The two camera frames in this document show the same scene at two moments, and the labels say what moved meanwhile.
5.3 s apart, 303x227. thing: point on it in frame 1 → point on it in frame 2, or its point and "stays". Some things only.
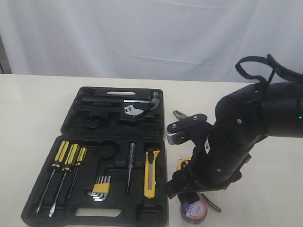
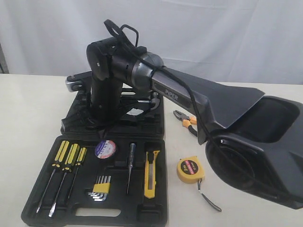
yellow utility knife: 150,177 stays
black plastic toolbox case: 108,167 stays
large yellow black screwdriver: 57,164 stays
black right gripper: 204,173 → 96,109
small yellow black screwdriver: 81,156 stays
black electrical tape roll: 194,213 → 104,149
